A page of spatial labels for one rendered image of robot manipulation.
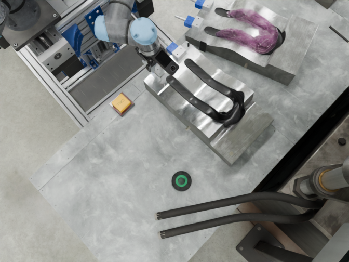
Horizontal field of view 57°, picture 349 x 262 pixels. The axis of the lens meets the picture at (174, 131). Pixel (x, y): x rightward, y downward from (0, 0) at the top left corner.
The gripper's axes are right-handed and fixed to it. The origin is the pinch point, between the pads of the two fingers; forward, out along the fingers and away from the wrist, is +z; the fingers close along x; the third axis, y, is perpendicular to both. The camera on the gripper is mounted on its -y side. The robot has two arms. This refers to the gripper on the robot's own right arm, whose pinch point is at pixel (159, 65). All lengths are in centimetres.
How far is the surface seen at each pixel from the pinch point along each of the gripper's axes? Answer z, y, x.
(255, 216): -6, -67, 17
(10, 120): 95, 74, 88
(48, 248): 78, -11, 122
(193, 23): 10.6, 5.0, -25.8
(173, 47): 6.0, 2.5, -10.8
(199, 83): 4.9, -16.1, -6.9
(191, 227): -3, -53, 36
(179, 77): 5.1, -8.4, -3.3
